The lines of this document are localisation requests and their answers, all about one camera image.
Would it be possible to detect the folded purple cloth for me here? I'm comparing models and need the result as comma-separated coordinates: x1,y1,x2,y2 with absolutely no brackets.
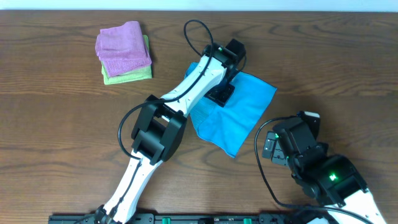
95,21,152,77

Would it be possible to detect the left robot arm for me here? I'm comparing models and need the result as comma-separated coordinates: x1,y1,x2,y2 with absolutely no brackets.
93,53,242,223

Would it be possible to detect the right black cable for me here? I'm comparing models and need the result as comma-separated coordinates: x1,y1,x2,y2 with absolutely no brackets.
254,116,374,224

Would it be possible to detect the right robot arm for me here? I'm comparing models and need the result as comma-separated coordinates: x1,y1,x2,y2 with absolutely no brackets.
262,128,386,223

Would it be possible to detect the folded green cloth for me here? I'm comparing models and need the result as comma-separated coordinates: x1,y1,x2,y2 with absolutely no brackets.
101,35,152,85

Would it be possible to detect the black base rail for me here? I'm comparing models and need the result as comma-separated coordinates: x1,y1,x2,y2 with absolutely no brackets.
48,213,303,224

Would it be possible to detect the blue microfiber cloth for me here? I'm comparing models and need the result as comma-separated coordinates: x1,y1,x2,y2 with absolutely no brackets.
190,72,277,158

